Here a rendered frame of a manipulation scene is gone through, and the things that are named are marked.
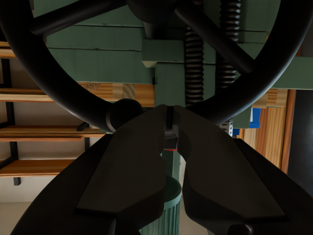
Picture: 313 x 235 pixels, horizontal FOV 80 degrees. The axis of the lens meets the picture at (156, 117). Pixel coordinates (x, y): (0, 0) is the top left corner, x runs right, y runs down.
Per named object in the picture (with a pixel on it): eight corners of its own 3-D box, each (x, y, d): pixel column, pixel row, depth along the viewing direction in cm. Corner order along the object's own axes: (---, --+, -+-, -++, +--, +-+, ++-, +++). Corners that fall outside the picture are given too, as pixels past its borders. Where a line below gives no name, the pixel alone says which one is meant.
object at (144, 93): (214, 86, 47) (213, 109, 48) (213, 86, 49) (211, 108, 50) (127, 83, 47) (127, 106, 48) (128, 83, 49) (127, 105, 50)
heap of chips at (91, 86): (86, 82, 37) (87, 96, 37) (104, 82, 49) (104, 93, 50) (44, 80, 37) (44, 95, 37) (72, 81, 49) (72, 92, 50)
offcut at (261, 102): (269, 88, 37) (266, 108, 37) (262, 88, 40) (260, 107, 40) (248, 87, 37) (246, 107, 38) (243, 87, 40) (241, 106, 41)
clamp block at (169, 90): (261, 65, 26) (253, 129, 27) (225, 72, 39) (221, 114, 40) (152, 61, 26) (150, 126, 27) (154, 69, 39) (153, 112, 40)
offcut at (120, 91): (125, 83, 41) (125, 98, 41) (112, 83, 38) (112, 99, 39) (135, 83, 39) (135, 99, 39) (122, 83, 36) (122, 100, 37)
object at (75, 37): (267, 31, 34) (264, 54, 35) (225, 51, 55) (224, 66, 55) (44, 24, 34) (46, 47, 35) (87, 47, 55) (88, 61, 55)
